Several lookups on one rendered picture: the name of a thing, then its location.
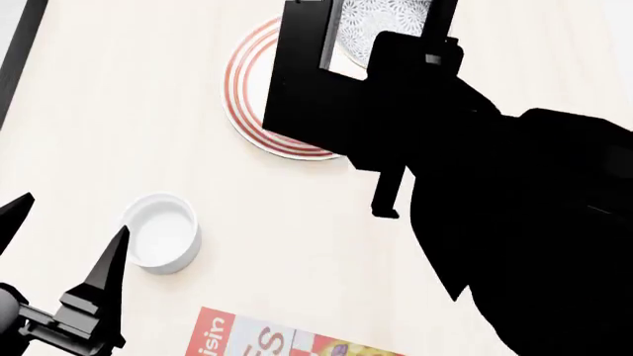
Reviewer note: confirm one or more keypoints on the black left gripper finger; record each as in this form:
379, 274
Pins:
104, 282
14, 219

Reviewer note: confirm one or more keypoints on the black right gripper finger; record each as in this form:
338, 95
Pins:
441, 16
304, 33

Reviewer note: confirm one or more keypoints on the grey patterned plate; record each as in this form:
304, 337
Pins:
383, 26

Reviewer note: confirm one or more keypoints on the white plate with red rings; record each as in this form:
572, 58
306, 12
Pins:
243, 92

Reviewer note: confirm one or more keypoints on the red cookies box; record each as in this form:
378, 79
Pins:
247, 337

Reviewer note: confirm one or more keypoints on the white ramekin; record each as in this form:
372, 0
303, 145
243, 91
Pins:
165, 233

